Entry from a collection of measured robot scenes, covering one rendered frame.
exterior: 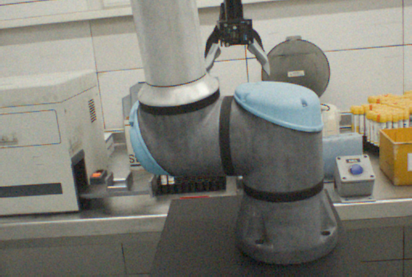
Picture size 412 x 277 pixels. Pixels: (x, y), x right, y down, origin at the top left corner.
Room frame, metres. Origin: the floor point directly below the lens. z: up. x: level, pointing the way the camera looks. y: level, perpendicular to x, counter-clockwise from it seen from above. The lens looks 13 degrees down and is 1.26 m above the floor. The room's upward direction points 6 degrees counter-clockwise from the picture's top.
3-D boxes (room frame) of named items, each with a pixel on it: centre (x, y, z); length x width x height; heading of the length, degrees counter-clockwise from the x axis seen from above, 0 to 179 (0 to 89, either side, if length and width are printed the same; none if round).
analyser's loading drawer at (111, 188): (1.04, 0.23, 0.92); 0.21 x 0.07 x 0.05; 85
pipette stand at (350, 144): (1.07, -0.31, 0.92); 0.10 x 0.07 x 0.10; 91
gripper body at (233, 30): (1.05, -0.09, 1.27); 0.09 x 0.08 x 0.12; 3
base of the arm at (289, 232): (0.65, -0.11, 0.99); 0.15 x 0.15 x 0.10
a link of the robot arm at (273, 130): (0.64, -0.10, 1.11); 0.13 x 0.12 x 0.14; 74
